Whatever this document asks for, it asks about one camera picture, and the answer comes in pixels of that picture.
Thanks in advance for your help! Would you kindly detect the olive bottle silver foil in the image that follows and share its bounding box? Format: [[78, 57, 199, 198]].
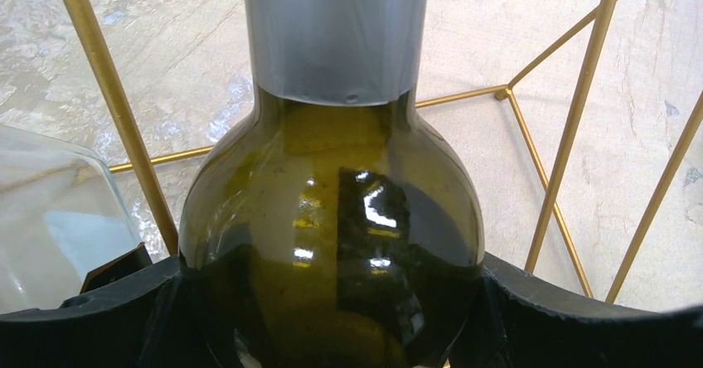
[[179, 0, 484, 367]]

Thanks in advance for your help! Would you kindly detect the clear square bottle black cap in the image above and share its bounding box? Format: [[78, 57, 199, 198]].
[[1, 125, 152, 313]]

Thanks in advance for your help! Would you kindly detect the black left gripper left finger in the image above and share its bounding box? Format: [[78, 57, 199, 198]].
[[1, 257, 217, 367]]

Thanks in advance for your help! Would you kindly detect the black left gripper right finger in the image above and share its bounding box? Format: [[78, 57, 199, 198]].
[[450, 254, 702, 367]]

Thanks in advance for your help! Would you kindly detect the gold wire wine rack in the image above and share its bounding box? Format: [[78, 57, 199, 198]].
[[49, 0, 703, 305]]

